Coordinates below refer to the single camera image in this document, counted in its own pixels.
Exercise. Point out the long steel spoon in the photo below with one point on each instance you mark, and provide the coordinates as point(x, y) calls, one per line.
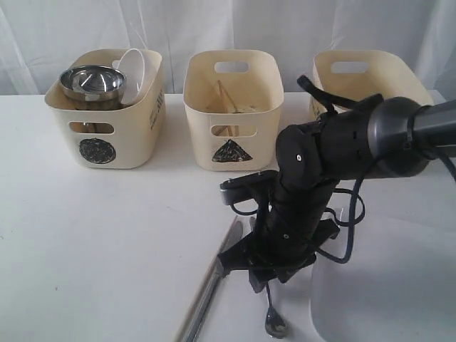
point(275, 325)

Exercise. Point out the white square plate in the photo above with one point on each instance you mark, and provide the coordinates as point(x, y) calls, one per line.
point(398, 286)

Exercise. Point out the white ceramic bowl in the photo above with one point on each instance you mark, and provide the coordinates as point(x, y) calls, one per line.
point(132, 65)

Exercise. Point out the cream bin with circle mark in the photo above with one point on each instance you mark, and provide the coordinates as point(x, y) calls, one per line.
point(124, 138)

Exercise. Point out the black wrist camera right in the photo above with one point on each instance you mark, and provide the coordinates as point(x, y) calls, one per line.
point(252, 186)

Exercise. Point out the steel mug with handle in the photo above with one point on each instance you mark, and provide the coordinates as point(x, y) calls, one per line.
point(112, 104)

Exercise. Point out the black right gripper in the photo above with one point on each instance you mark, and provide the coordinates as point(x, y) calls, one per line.
point(285, 236)

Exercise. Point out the cream bin with triangle mark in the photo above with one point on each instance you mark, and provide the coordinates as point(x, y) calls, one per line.
point(253, 80)

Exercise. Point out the white curtain backdrop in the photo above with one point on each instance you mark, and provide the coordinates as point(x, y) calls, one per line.
point(40, 39)

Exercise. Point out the stainless steel bowl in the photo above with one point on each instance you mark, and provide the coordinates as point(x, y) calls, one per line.
point(93, 83)

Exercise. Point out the cream bin with square mark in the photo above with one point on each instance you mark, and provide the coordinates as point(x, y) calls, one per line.
point(357, 74)

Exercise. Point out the steel table knife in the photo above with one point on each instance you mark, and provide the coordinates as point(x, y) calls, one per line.
point(213, 285)

